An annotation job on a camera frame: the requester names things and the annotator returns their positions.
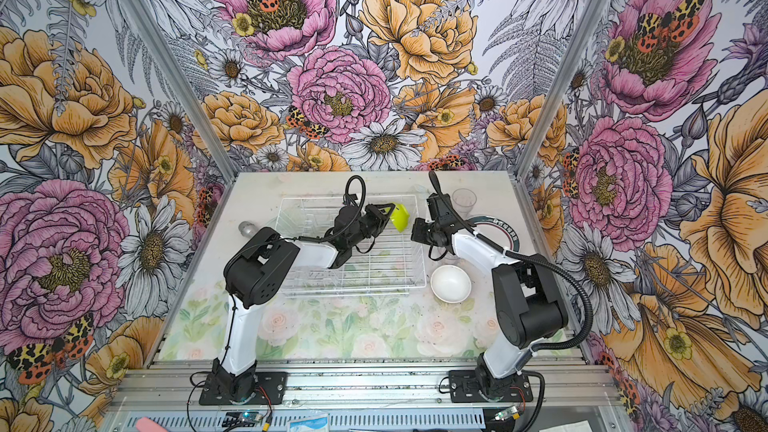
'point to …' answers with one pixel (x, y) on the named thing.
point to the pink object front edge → (147, 424)
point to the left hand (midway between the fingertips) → (397, 211)
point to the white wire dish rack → (391, 264)
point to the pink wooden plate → (497, 231)
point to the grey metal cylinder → (246, 229)
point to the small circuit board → (241, 419)
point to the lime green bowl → (399, 217)
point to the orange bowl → (451, 284)
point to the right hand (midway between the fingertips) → (415, 238)
